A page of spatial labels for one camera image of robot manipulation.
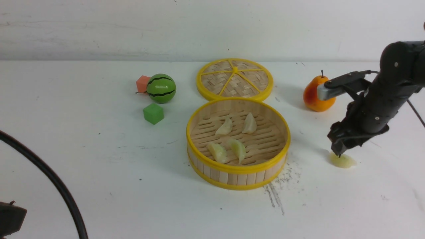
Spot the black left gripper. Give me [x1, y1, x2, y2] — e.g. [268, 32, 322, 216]
[0, 201, 27, 238]

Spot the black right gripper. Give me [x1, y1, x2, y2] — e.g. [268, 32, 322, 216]
[327, 100, 389, 156]

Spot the pale green dumpling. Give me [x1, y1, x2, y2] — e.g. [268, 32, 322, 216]
[227, 138, 246, 164]
[207, 142, 229, 164]
[329, 152, 357, 169]

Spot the white dumpling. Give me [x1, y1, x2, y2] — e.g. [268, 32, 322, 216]
[241, 113, 257, 134]
[215, 118, 233, 135]

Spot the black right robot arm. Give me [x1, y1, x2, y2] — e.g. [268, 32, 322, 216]
[317, 40, 425, 156]

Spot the yellow bamboo steamer tray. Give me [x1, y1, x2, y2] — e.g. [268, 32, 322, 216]
[186, 97, 291, 190]

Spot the yellow bamboo steamer lid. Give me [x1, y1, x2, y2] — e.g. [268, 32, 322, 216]
[196, 58, 274, 101]

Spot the orange toy pear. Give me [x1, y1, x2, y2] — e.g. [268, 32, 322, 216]
[303, 70, 336, 112]

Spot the green cube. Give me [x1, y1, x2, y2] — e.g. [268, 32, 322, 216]
[143, 103, 164, 124]

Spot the orange red cube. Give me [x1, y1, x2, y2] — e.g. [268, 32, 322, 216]
[136, 75, 150, 94]

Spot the green toy watermelon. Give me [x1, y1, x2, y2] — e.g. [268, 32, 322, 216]
[146, 74, 177, 104]

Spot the black cable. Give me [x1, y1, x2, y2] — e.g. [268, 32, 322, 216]
[0, 130, 89, 239]

